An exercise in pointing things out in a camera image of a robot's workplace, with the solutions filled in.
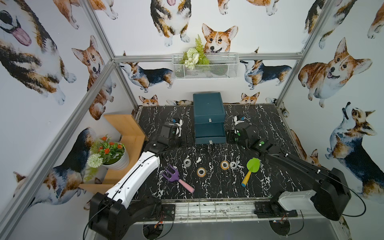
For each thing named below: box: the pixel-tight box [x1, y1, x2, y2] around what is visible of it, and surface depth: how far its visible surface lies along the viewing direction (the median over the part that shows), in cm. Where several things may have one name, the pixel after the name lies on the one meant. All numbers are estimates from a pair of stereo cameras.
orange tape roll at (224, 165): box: [220, 160, 230, 170], surface depth 92 cm
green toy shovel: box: [241, 157, 261, 188], surface depth 90 cm
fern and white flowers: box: [180, 34, 210, 70], surface depth 82 cm
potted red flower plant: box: [84, 134, 130, 181], surface depth 73 cm
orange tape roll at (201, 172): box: [196, 167, 206, 178], surface depth 89 cm
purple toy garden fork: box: [161, 164, 195, 194], surface depth 87 cm
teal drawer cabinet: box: [193, 92, 226, 145], surface depth 92 cm
